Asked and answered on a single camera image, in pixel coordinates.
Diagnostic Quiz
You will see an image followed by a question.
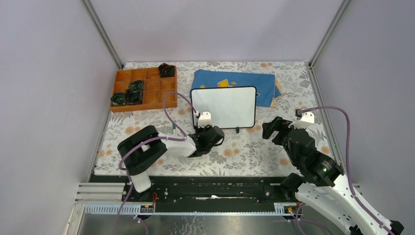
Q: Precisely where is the blue green rolled sock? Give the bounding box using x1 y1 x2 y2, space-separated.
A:
110 92 127 107

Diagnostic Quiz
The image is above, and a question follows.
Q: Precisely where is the white board with black frame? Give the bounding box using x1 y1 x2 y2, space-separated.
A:
190 86 256 131

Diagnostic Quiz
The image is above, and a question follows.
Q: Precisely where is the slotted grey cable duct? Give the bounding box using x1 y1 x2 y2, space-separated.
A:
84 203 297 216

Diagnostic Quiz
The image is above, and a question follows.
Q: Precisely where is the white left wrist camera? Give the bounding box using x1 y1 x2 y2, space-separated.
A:
193 111 212 128

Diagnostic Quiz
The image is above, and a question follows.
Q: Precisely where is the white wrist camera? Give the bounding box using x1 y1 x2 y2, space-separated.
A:
288 109 315 129
193 111 212 128

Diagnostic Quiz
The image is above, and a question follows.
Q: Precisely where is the floral patterned tablecloth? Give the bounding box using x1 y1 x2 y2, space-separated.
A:
94 62 316 176

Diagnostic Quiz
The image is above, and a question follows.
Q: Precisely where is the aluminium frame post right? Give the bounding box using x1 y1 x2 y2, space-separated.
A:
306 0 351 165

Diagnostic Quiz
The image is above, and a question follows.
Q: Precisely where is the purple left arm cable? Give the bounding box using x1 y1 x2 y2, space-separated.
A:
112 92 199 235

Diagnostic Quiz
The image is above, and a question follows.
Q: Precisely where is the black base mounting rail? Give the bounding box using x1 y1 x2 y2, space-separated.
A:
90 175 298 206

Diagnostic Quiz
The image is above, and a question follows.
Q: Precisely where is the aluminium frame post left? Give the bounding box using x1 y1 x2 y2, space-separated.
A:
81 0 124 183

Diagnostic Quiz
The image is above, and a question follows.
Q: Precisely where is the dark rolled sock with orange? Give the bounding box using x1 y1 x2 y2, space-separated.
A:
158 63 176 78

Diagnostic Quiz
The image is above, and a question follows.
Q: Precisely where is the aluminium frame post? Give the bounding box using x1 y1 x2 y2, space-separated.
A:
81 0 124 183
306 0 351 165

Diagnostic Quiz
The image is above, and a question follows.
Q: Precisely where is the wooden compartment tray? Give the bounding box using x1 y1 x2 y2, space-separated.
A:
110 67 178 113

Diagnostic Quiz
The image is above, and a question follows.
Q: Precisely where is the blue cartoon print cloth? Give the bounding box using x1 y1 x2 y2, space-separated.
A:
191 70 282 107

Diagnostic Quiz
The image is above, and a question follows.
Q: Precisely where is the black rolled sock middle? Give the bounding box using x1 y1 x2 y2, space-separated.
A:
125 89 143 105

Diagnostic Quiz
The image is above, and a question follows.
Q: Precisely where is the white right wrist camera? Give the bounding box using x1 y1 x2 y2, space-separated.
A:
288 109 315 129

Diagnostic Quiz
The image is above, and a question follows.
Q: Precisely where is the dark rolled sock with green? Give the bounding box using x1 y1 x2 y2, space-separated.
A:
128 80 144 93

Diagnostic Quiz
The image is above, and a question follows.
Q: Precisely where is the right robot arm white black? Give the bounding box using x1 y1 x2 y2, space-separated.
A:
262 112 404 235

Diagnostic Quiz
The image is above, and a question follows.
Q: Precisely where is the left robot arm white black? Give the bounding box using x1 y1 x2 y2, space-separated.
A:
117 125 225 201

